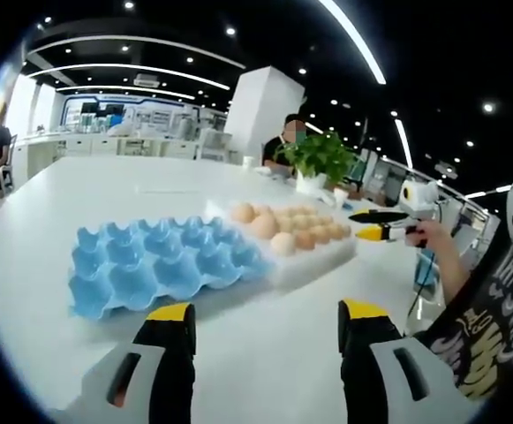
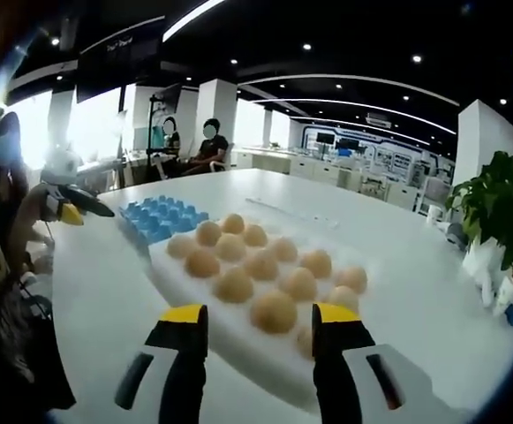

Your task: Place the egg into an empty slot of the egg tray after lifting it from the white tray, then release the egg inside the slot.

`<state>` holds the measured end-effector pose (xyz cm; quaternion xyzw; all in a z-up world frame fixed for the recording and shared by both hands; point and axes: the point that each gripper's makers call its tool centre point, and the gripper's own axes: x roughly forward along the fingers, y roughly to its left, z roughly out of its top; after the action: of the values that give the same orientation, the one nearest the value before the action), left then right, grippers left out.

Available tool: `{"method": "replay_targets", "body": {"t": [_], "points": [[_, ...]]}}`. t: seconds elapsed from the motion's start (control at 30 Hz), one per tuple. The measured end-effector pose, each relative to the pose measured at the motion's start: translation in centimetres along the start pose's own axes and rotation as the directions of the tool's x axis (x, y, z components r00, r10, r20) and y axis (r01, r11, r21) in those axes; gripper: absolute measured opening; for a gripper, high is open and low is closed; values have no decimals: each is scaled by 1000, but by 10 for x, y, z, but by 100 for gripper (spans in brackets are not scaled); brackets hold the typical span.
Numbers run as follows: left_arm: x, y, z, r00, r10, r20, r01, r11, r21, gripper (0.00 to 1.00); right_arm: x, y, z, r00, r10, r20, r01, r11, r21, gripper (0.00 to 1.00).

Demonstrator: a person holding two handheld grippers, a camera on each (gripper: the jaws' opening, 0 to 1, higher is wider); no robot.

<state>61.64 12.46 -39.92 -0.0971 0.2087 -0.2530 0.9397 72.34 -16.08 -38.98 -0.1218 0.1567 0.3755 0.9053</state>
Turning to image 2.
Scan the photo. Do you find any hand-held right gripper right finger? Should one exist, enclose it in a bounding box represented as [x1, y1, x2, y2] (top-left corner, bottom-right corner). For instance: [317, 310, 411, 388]
[311, 302, 436, 424]

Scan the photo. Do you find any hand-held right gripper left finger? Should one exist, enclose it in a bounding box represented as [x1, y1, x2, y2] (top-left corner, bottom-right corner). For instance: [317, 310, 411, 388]
[113, 303, 209, 424]

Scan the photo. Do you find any blue egg tray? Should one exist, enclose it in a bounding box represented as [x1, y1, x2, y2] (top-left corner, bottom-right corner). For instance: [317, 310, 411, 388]
[117, 196, 211, 246]

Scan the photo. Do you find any group of brown eggs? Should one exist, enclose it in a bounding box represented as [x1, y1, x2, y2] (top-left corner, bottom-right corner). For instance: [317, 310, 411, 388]
[166, 213, 369, 360]

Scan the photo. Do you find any white foam egg holder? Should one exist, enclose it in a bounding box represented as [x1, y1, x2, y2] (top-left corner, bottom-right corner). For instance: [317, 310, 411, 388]
[143, 215, 374, 404]

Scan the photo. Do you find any white table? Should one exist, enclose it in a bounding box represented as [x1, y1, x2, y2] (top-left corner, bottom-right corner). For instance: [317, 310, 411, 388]
[46, 167, 513, 424]

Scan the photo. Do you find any person at left edge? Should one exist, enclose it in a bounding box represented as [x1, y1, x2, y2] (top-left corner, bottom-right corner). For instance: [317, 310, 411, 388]
[0, 174, 79, 414]

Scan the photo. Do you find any white office chair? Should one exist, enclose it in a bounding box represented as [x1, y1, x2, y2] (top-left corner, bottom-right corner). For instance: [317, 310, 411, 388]
[209, 144, 236, 172]

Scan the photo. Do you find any grey round object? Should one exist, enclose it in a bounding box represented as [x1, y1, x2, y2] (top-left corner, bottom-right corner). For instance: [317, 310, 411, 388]
[447, 222, 470, 246]

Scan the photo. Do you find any white plant pot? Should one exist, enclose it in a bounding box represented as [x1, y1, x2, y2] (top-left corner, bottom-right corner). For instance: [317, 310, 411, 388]
[462, 238, 513, 313]

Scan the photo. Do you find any white cabinet row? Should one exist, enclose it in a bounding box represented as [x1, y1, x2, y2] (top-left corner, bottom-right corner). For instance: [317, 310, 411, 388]
[233, 145, 420, 208]

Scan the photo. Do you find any green potted plant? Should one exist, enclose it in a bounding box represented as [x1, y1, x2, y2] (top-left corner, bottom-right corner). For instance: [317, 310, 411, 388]
[444, 149, 513, 271]

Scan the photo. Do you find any ceiling air conditioner unit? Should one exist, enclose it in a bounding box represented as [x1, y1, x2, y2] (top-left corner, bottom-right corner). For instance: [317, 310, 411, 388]
[365, 111, 394, 130]

